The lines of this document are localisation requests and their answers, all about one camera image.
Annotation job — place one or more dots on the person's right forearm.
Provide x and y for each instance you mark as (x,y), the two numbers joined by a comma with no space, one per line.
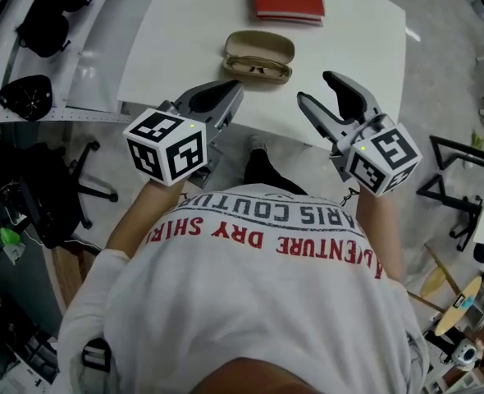
(379,228)

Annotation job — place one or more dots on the white round appliance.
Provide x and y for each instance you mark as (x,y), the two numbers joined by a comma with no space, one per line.
(463,355)

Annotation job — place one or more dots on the green plastic bag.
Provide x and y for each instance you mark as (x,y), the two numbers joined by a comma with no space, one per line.
(10,238)

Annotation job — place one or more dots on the black frame glass table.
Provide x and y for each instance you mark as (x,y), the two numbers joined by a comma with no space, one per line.
(441,166)

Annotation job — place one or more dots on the wooden panel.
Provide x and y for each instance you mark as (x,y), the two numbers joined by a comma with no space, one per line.
(67,273)

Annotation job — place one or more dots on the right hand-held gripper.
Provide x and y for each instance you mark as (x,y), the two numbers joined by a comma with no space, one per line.
(383,158)

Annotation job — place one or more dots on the white metal shelf rack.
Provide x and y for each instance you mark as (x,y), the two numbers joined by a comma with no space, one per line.
(82,115)

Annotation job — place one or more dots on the person's black trouser leg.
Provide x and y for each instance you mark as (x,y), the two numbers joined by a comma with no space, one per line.
(266,170)

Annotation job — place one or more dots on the beige glasses case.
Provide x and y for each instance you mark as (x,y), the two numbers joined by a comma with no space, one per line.
(262,43)

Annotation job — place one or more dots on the brown-framed eyeglasses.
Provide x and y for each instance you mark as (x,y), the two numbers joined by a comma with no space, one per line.
(242,63)

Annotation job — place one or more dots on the black office chair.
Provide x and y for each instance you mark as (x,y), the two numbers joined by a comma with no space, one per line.
(49,187)

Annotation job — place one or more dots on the person's left forearm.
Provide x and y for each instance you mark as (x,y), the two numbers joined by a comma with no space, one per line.
(143,216)

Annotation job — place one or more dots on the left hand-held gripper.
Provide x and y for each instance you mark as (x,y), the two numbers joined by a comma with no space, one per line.
(172,160)

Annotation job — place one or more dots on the white printed t-shirt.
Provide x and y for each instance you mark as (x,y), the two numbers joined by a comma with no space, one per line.
(246,302)

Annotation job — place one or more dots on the person's grey shoe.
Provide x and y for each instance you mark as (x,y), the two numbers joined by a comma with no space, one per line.
(258,142)

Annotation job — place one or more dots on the wooden oval board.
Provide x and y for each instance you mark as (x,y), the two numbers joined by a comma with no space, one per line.
(457,310)

